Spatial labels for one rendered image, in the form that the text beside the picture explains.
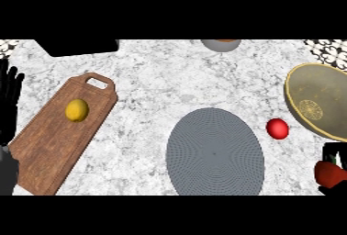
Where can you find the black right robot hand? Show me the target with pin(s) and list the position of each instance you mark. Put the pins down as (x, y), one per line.
(339, 150)

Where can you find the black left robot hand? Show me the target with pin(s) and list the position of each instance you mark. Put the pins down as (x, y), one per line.
(8, 101)

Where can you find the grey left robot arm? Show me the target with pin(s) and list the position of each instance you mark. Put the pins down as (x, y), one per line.
(8, 171)

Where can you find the olive bowl with gold rim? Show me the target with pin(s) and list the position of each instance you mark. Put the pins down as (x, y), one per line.
(322, 98)

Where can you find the grey oval placemat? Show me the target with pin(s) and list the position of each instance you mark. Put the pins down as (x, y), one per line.
(215, 153)

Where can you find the red tomato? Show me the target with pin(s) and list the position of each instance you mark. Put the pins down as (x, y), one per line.
(278, 128)

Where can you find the yellow lemon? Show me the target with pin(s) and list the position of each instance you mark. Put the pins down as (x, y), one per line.
(77, 110)

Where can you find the brown wooden cutting board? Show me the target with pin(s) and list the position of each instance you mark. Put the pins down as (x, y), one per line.
(54, 137)

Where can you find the black appliance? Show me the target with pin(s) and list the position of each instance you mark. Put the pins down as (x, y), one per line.
(77, 47)

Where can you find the grey round pot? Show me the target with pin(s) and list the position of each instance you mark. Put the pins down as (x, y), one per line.
(221, 46)

